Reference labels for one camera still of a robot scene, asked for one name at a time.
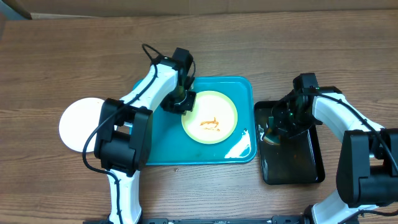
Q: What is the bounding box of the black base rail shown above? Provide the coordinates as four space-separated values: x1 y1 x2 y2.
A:
139 215 311 224

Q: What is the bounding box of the green rimmed plate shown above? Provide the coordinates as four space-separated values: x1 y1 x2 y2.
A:
181 90 238 144

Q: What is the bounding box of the green yellow scrub sponge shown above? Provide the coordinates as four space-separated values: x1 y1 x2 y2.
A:
262 116 280 146

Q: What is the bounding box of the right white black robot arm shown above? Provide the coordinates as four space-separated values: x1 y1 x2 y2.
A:
264 73 397 223

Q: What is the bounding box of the black water tray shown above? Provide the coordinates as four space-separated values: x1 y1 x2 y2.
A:
254 101 325 185

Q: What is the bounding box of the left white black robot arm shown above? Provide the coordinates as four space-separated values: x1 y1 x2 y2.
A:
82 48 197 223

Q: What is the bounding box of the white plate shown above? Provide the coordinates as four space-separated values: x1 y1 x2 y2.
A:
58 98 104 152

